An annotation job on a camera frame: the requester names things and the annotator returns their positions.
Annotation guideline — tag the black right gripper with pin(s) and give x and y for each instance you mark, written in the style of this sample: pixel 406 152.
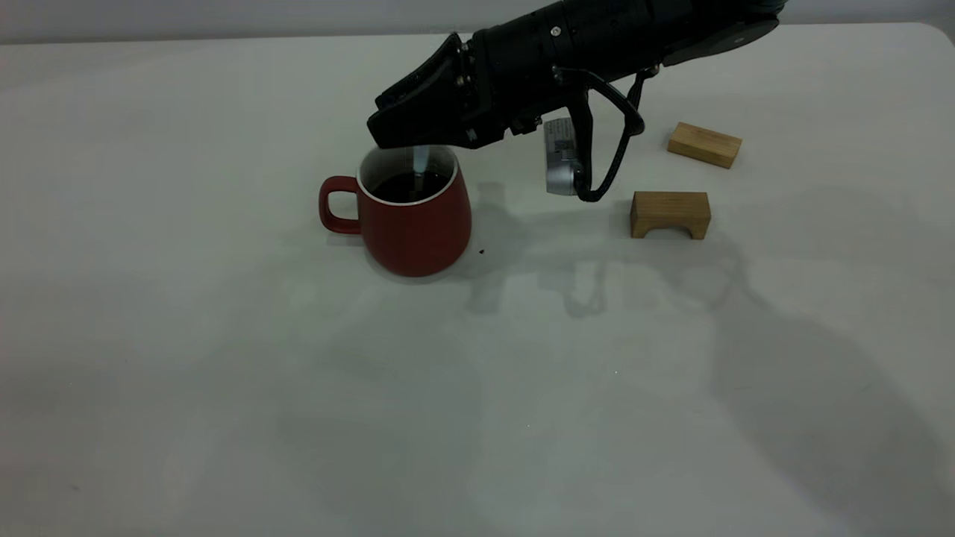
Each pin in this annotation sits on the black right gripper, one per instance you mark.
pixel 522 67

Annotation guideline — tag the red ceramic cup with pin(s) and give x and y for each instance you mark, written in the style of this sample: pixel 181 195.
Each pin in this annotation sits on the red ceramic cup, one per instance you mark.
pixel 418 239

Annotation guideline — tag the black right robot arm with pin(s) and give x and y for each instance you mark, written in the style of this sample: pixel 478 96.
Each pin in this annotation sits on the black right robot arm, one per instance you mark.
pixel 686 30

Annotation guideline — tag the arched wooden block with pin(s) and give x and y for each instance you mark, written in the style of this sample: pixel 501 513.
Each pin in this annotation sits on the arched wooden block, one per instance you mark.
pixel 671 205

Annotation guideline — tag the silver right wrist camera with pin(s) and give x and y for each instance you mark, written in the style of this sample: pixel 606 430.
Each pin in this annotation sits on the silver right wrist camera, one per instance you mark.
pixel 559 160

